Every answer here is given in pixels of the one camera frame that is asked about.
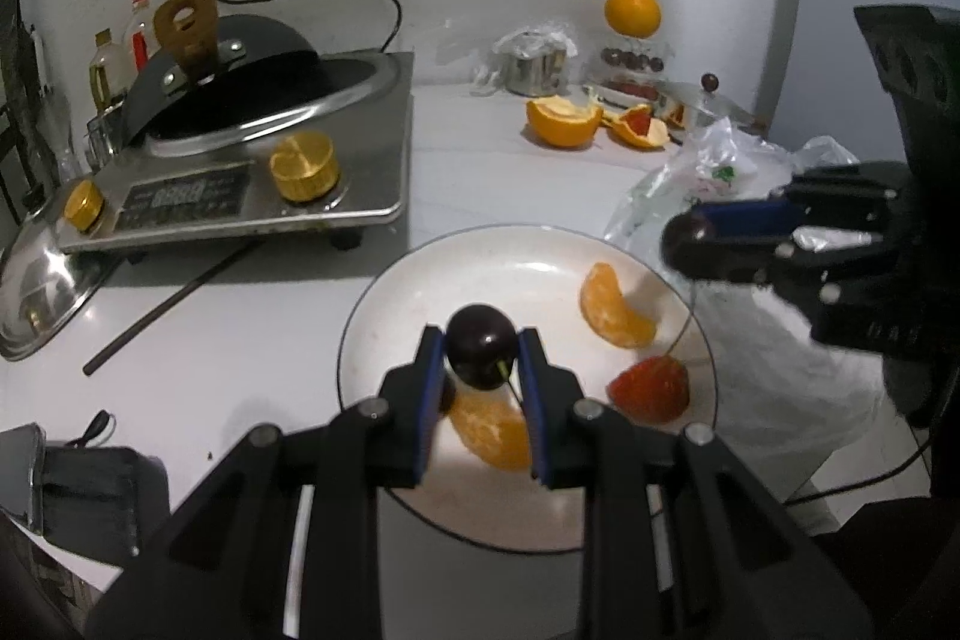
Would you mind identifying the black folded umbrella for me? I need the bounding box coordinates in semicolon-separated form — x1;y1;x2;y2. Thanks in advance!
13;0;53;94

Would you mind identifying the empty orange peel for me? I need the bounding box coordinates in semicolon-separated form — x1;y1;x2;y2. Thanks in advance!
525;95;605;150

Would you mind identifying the cooking oil bottle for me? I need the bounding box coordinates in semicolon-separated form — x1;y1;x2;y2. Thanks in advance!
88;29;132;116

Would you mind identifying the small steel lid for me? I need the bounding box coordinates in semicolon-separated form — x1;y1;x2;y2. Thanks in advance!
652;74;758;142

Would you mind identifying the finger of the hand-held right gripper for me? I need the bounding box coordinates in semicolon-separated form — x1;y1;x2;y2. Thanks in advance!
664;231;901;311
690;160;912;244

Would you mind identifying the black smartphone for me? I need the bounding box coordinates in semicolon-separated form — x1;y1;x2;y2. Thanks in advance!
0;426;47;532

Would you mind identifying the thin black cable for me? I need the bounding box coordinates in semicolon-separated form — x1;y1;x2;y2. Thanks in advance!
780;415;946;506

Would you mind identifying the black pouch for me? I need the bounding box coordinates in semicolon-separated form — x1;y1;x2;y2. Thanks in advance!
41;411;170;558

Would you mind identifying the steel pot lid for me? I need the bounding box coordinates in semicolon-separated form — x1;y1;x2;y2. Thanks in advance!
0;201;125;362

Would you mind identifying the orange peel with red piece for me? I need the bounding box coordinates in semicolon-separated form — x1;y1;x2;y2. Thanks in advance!
604;104;671;150

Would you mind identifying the black wok with wooden handle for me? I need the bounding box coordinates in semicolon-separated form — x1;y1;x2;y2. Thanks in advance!
120;0;335;146

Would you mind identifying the steel induction cooker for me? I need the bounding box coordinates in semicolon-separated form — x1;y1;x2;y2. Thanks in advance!
56;51;416;255

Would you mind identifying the glass fruit container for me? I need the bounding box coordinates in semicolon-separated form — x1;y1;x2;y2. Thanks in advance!
589;36;672;101

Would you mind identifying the red strawberry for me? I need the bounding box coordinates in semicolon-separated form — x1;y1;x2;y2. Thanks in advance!
606;355;691;427

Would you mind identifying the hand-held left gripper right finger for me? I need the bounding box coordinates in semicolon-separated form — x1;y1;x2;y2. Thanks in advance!
517;326;875;640

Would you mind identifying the dark chopstick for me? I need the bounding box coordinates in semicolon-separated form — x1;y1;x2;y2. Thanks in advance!
82;239;263;377

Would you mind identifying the clear printed plastic bag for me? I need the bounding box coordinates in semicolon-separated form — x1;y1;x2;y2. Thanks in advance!
604;115;901;536

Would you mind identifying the small steel pot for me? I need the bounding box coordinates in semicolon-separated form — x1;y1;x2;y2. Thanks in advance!
504;44;567;97

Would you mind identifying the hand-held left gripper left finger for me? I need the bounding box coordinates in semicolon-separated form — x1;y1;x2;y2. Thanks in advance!
82;325;451;640

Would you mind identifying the whole orange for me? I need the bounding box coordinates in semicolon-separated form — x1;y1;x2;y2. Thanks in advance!
604;0;662;40

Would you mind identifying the peeled orange segment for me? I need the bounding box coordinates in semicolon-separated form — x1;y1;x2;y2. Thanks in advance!
448;389;535;472
580;263;659;350

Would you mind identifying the white round plate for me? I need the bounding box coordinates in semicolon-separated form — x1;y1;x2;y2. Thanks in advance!
336;224;719;555

